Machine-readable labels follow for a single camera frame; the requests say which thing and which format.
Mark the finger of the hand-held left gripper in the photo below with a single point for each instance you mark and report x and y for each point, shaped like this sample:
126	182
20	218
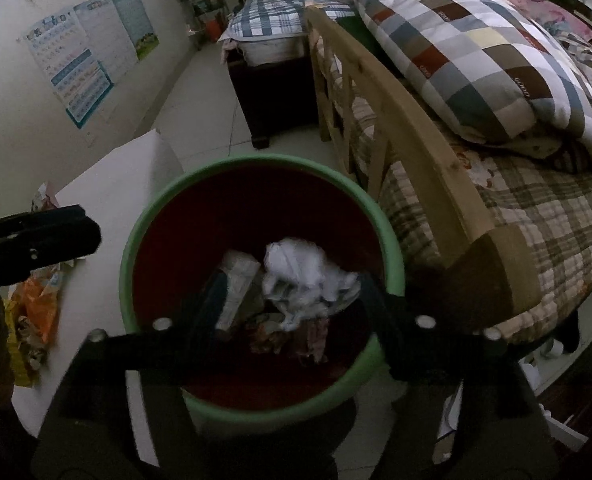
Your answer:
51	235

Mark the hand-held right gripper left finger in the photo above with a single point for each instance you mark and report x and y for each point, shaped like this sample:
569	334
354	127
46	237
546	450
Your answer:
208	305

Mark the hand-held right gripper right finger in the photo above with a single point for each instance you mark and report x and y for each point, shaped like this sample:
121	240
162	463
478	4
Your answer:
378	310

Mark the white green carton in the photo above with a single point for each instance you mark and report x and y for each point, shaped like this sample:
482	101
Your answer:
238	287

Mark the pink snack bag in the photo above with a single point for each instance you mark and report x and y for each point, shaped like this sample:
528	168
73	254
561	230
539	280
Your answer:
43	200

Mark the orange plastic wrapper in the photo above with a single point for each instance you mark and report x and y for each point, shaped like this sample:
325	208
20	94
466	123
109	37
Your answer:
38	305

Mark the white paper ball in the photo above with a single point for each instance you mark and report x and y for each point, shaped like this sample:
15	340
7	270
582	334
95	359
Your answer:
301	275

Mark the green bin with red inside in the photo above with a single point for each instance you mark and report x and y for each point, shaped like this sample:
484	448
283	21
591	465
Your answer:
256	205

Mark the yellow snack bag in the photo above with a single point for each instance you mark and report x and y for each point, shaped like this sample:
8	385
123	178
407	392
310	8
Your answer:
18	360

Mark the dark bed base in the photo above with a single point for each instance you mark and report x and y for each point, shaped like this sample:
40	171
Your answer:
271	100

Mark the orange bucket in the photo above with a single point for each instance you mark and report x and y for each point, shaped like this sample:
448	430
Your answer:
213	28

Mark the multicolour checked quilt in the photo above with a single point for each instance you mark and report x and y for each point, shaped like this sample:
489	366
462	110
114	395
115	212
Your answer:
476	50

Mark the bed with blue plaid sheet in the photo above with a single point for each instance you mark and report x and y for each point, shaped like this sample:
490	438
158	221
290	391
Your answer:
276	15

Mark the blue chart wall poster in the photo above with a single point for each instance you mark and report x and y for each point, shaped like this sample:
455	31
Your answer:
71	70

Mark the white chart wall poster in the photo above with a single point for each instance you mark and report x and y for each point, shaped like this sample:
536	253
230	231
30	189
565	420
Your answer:
108	35

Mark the green landscape wall poster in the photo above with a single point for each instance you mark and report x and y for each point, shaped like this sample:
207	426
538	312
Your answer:
138	22

